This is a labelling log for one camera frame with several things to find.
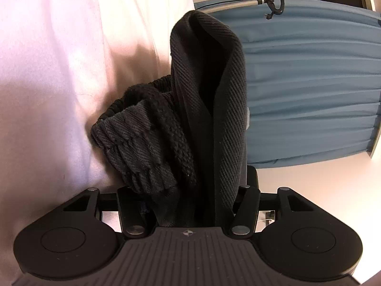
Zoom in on dark sweatpants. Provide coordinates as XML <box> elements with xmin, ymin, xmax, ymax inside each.
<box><xmin>90</xmin><ymin>10</ymin><xmax>251</xmax><ymax>227</ymax></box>

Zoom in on white bed sheet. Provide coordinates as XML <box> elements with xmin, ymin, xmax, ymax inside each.
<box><xmin>0</xmin><ymin>0</ymin><xmax>197</xmax><ymax>283</ymax></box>

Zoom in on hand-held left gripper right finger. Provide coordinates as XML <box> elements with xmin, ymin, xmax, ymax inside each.
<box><xmin>230</xmin><ymin>166</ymin><xmax>320</xmax><ymax>239</ymax></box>

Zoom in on blue curtain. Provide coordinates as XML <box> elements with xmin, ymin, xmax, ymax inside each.
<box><xmin>193</xmin><ymin>0</ymin><xmax>381</xmax><ymax>169</ymax></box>

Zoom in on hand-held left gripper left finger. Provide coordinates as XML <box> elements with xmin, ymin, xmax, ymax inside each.
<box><xmin>63</xmin><ymin>186</ymin><xmax>157</xmax><ymax>239</ymax></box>

